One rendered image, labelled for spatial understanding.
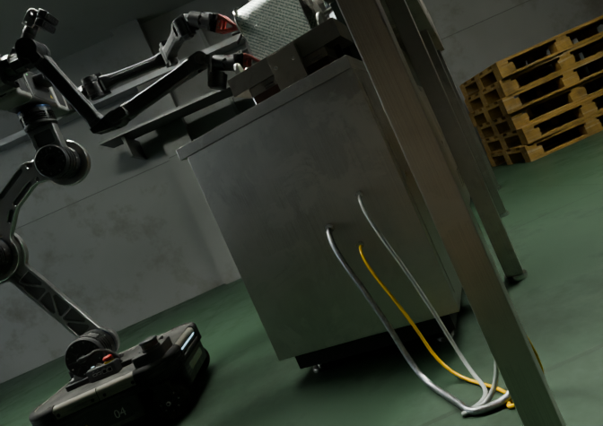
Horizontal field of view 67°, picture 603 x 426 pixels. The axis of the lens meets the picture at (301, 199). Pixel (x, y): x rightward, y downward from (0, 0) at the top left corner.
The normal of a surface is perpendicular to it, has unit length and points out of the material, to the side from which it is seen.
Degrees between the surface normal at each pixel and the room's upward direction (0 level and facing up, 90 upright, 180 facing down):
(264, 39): 90
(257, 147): 90
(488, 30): 90
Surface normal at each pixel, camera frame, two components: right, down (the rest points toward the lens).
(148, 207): 0.01, 0.02
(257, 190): -0.36, 0.18
